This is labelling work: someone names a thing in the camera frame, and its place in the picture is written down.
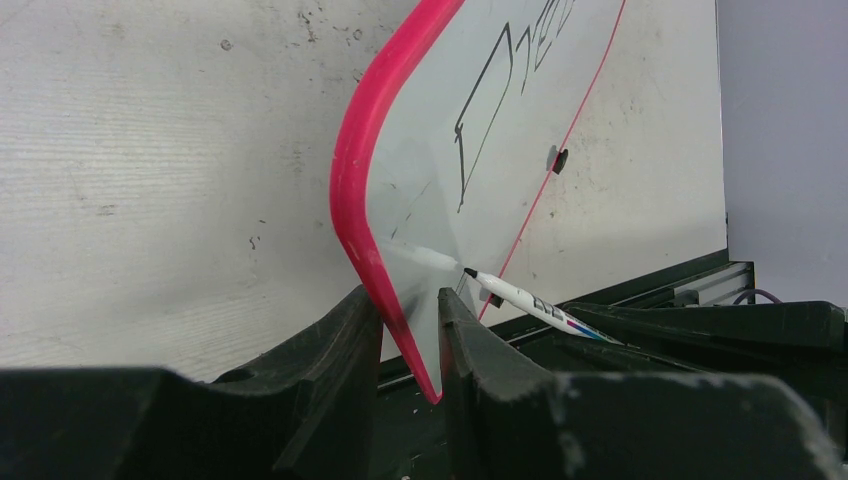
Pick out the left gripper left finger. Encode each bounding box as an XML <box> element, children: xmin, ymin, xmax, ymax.
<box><xmin>1</xmin><ymin>287</ymin><xmax>382</xmax><ymax>479</ymax></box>

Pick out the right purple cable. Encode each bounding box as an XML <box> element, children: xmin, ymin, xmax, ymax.
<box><xmin>731</xmin><ymin>288</ymin><xmax>784</xmax><ymax>306</ymax></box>

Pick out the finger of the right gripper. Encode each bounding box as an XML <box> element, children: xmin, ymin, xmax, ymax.
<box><xmin>563</xmin><ymin>301</ymin><xmax>847</xmax><ymax>370</ymax></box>
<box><xmin>523</xmin><ymin>332</ymin><xmax>847</xmax><ymax>405</ymax></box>

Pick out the pink-framed whiteboard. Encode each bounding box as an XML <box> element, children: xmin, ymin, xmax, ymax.
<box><xmin>329</xmin><ymin>1</ymin><xmax>625</xmax><ymax>403</ymax></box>

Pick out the black whiteboard clip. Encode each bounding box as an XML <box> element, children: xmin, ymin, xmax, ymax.
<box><xmin>488</xmin><ymin>295</ymin><xmax>504</xmax><ymax>309</ymax></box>
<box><xmin>551</xmin><ymin>148</ymin><xmax>569</xmax><ymax>175</ymax></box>

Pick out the black whiteboard marker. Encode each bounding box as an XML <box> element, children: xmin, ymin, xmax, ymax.
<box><xmin>464</xmin><ymin>267</ymin><xmax>622</xmax><ymax>345</ymax></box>

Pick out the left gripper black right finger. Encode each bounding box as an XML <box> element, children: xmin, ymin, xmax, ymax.
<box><xmin>438</xmin><ymin>288</ymin><xmax>842</xmax><ymax>479</ymax></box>

